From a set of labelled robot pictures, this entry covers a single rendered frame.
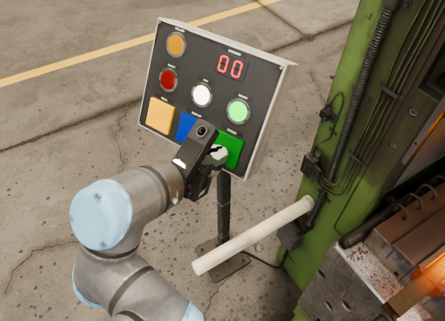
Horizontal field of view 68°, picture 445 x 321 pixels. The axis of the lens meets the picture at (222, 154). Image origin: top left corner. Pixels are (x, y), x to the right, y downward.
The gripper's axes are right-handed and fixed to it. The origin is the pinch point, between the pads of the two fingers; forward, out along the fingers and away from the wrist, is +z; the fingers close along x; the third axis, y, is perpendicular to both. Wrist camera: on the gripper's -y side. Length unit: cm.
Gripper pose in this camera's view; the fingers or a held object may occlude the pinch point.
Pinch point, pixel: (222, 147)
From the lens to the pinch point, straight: 75.3
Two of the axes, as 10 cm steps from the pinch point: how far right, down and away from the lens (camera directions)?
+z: 4.8, -2.4, 8.4
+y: -2.8, 8.7, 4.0
